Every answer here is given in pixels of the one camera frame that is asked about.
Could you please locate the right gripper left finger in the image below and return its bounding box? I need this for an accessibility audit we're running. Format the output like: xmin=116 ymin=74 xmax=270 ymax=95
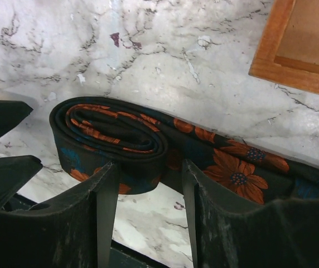
xmin=0 ymin=162 xmax=119 ymax=267

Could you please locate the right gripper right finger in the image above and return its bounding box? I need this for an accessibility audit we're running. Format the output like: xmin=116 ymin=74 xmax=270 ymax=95
xmin=182 ymin=159 xmax=319 ymax=267

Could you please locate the brown compartment tray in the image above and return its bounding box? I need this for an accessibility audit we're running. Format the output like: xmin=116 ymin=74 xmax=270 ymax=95
xmin=249 ymin=0 xmax=319 ymax=94

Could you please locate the black orange floral tie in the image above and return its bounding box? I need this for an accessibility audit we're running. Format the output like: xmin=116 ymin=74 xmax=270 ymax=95
xmin=49 ymin=97 xmax=319 ymax=204

